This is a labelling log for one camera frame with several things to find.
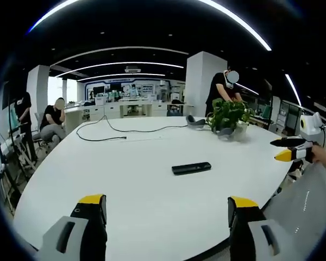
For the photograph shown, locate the white counter cabinets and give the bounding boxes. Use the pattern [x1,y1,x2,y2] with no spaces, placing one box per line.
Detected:
[64,97,187,122]

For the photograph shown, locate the green potted plant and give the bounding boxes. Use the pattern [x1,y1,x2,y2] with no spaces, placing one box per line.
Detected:
[205,98,256,142]

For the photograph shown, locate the grey mesh office chair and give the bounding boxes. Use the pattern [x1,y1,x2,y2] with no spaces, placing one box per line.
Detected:
[260,162,326,261]

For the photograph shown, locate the grey neck device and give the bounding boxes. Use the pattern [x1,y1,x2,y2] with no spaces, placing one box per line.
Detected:
[185,114,207,131]

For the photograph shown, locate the white square pillar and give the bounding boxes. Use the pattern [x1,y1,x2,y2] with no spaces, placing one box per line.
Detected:
[184,51,229,117]

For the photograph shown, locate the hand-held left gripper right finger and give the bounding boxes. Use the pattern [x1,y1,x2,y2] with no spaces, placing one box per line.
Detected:
[227,195,291,261]

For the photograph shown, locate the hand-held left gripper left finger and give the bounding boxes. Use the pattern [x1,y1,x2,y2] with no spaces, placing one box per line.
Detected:
[35,194,108,261]

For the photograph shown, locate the black cable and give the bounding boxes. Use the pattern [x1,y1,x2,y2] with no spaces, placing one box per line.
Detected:
[76,115,190,142]

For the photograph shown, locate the black remote control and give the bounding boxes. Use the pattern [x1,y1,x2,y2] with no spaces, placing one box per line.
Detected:
[171,161,212,176]

